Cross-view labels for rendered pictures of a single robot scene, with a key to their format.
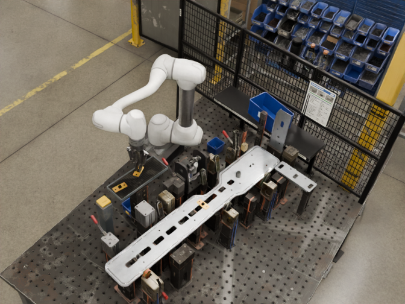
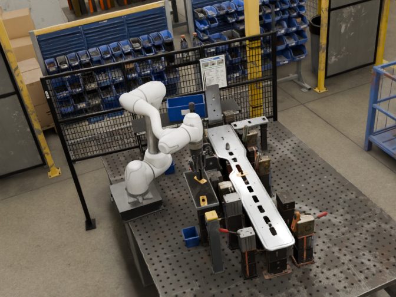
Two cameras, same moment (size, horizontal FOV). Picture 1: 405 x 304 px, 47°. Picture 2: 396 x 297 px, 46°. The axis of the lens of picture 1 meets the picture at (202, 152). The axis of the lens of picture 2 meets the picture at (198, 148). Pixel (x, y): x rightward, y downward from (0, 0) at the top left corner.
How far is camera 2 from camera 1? 209 cm
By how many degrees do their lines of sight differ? 39
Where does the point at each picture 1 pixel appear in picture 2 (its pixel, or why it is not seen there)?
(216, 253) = not seen: hidden behind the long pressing
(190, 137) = (167, 158)
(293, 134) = not seen: hidden behind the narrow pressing
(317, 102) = (212, 72)
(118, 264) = (270, 240)
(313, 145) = (230, 103)
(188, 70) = (156, 88)
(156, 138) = (144, 182)
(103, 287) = (260, 287)
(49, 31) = not seen: outside the picture
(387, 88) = (253, 23)
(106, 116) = (175, 134)
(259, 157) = (218, 132)
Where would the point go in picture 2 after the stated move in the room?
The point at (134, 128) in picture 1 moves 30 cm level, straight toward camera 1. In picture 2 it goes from (200, 126) to (251, 135)
